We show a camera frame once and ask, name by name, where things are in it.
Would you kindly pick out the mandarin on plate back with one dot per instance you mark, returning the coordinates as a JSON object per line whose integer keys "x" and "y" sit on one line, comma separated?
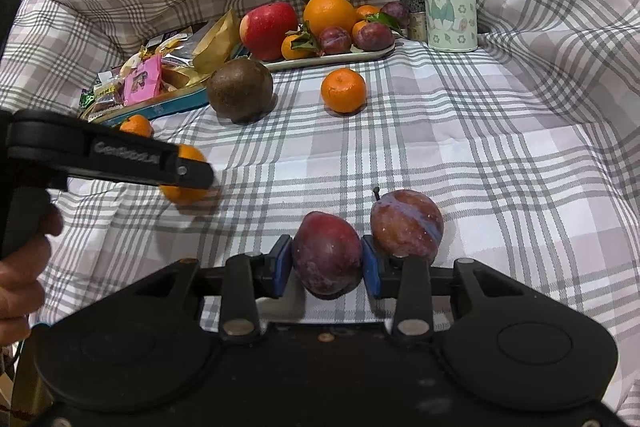
{"x": 366, "y": 10}

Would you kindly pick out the red apple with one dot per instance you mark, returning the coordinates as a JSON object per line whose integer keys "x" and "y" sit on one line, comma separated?
{"x": 263, "y": 29}

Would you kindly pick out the small mandarin with leaf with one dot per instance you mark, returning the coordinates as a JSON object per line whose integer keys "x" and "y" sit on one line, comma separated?
{"x": 138, "y": 125}

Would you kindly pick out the teal snack tray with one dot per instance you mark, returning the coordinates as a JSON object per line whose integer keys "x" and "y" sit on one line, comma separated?
{"x": 166, "y": 104}

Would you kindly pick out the dark brown round fruit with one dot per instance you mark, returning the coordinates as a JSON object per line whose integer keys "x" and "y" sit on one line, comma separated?
{"x": 241, "y": 90}

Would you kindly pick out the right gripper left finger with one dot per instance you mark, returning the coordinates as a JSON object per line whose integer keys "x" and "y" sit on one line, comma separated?
{"x": 241, "y": 281}

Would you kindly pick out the plaid bed sheet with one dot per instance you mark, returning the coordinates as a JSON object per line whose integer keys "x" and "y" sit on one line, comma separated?
{"x": 529, "y": 145}

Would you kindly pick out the gold snack packet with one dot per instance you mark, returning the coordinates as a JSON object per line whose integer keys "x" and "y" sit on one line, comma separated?
{"x": 217, "y": 44}

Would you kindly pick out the pink snack packet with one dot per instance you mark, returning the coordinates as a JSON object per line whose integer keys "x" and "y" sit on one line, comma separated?
{"x": 144, "y": 82}

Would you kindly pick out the plum on plate back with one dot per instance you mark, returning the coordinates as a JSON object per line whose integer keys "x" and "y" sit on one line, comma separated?
{"x": 398, "y": 11}

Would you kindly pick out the person left hand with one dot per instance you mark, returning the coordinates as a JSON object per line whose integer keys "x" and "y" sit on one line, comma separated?
{"x": 21, "y": 293}

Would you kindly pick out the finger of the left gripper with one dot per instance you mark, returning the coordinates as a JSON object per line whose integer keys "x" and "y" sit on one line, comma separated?
{"x": 193, "y": 173}

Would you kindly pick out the mandarin on plate front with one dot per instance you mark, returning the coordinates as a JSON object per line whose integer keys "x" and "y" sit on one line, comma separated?
{"x": 297, "y": 46}

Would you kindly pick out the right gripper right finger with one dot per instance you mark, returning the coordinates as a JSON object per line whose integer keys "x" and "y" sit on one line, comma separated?
{"x": 412, "y": 282}

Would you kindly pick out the right loose plum with stem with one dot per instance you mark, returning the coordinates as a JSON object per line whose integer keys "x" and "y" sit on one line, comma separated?
{"x": 406, "y": 223}

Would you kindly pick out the white fruit plate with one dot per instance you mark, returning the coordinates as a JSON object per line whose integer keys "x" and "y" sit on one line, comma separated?
{"x": 355, "y": 55}

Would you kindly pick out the dark drink can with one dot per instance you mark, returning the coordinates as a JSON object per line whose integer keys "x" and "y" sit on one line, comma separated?
{"x": 417, "y": 27}

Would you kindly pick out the orange on plate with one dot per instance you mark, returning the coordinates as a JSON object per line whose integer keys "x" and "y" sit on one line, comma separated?
{"x": 321, "y": 14}

